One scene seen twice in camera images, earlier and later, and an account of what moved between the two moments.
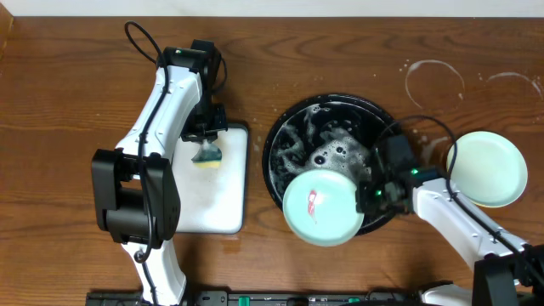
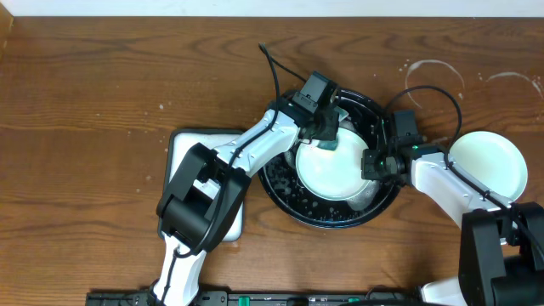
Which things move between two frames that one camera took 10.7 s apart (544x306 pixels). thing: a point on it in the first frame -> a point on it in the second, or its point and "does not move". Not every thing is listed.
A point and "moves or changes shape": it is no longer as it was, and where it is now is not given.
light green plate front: (320, 207) -> (333, 174)
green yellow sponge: (207, 156) moves or changes shape
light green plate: (489, 168) does not move
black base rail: (267, 298) does not move
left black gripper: (202, 133) -> (325, 127)
